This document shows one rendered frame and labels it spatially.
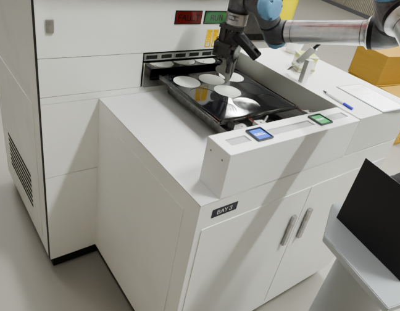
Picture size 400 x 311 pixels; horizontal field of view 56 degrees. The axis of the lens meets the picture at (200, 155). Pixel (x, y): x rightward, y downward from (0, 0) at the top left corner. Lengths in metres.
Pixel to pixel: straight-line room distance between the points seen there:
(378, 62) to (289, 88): 2.32
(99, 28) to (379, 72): 2.85
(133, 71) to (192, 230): 0.65
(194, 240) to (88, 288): 0.85
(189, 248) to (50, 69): 0.70
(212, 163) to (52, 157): 0.68
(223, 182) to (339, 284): 0.42
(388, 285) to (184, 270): 0.53
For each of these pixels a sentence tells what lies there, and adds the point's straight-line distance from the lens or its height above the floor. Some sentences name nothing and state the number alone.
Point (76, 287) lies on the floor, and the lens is 1.81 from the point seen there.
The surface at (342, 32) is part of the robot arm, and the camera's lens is 1.29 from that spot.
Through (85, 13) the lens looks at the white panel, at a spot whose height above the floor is 1.11.
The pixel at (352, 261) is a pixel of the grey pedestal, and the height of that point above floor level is 0.82.
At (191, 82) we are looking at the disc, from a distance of 1.42.
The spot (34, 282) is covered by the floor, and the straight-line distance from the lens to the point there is 1.84.
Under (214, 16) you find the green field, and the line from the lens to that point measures 1.53.
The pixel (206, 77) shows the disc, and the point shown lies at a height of 0.90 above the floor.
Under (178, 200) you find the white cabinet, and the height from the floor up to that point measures 0.77.
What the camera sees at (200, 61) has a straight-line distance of 1.55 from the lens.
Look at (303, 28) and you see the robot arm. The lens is 1.33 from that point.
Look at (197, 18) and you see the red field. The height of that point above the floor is 1.10.
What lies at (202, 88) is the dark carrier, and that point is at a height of 0.90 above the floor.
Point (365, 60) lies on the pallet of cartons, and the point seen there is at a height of 0.55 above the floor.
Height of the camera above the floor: 1.44
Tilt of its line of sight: 33 degrees down
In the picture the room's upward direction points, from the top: 12 degrees clockwise
